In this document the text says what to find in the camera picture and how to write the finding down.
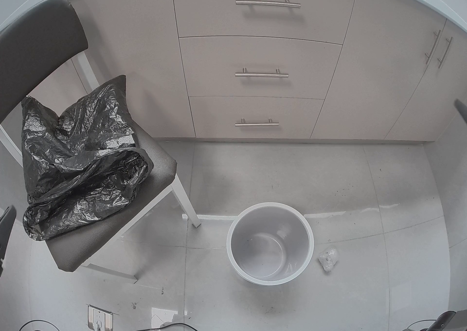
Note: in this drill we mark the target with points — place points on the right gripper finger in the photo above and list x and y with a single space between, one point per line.
462 112

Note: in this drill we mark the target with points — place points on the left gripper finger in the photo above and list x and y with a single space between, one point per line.
6 227

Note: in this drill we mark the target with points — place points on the black plastic bag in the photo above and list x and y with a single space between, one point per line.
80 161

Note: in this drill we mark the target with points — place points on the white trash bin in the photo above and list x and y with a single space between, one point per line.
270 249

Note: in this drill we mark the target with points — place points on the grey padded white chair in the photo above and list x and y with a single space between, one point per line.
43 41

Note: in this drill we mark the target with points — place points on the crumpled white paper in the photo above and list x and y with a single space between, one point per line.
329 259

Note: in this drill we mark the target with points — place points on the beige cabinet with drawers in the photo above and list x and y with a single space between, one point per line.
255 48

